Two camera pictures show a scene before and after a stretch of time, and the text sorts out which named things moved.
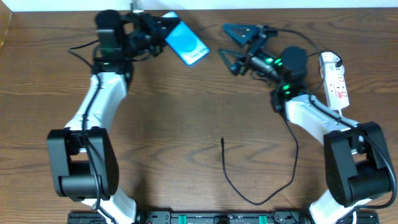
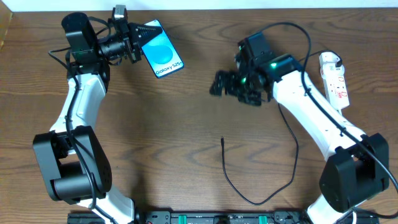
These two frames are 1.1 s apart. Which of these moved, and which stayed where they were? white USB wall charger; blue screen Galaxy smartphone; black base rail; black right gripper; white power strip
Moved: blue screen Galaxy smartphone; black right gripper
Stayed: white power strip; black base rail; white USB wall charger
